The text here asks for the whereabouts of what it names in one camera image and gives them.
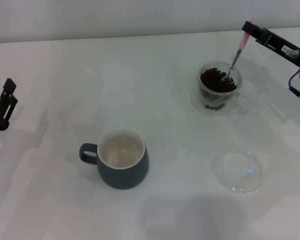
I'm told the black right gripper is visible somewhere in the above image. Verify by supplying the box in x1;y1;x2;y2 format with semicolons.
241;21;300;68

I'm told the dark teal ceramic mug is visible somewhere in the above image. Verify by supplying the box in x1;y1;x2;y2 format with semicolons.
79;127;150;190

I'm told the pink-handled metal spoon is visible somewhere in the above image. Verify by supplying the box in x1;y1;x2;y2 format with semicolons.
222;18;257;82

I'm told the coffee bean pile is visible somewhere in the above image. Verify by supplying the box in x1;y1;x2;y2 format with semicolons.
200;67;237;111

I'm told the clear double-wall glass cup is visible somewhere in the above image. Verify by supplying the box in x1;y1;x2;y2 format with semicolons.
190;61;250;116

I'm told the clear glass saucer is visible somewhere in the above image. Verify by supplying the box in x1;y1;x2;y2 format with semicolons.
213;149;265;195

